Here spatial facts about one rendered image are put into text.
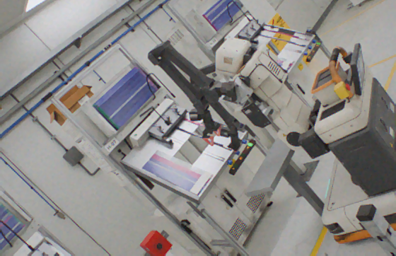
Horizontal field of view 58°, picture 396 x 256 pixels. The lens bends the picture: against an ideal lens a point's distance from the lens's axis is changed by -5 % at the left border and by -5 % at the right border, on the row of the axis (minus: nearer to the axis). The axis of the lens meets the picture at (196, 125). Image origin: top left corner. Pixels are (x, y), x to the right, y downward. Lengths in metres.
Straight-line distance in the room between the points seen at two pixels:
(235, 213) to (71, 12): 3.19
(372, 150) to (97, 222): 3.13
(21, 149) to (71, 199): 0.75
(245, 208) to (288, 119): 1.23
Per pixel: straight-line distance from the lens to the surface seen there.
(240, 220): 3.10
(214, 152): 2.77
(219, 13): 3.82
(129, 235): 4.40
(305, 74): 4.07
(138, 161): 2.84
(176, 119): 2.97
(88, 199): 4.28
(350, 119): 1.85
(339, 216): 2.25
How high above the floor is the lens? 1.55
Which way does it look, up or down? 11 degrees down
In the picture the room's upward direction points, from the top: 43 degrees counter-clockwise
